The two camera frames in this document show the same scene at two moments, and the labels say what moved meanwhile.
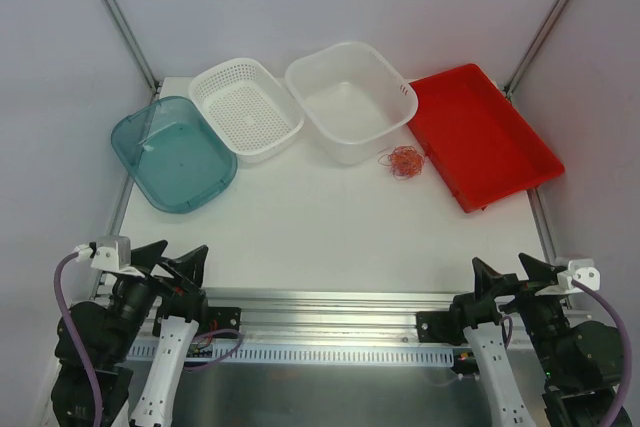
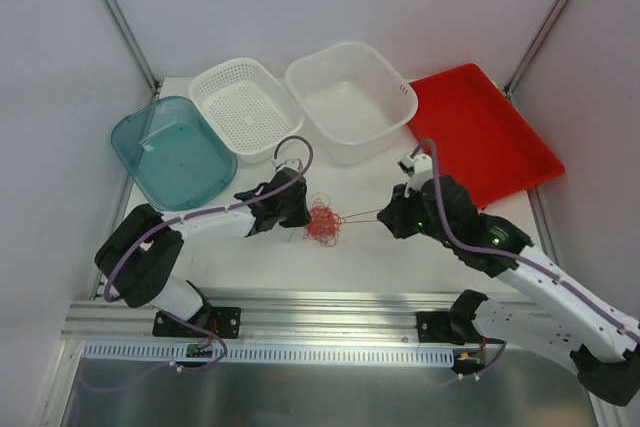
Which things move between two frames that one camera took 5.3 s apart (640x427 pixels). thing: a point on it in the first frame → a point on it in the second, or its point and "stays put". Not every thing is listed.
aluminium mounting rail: (336, 317) stays put
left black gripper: (163, 278) → (291, 204)
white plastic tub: (353, 96) stays put
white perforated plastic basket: (254, 108) stays put
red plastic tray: (481, 146) stays put
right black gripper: (513, 290) → (400, 212)
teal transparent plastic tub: (173, 154) stays put
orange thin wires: (405, 162) → (324, 222)
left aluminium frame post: (118, 19) stays put
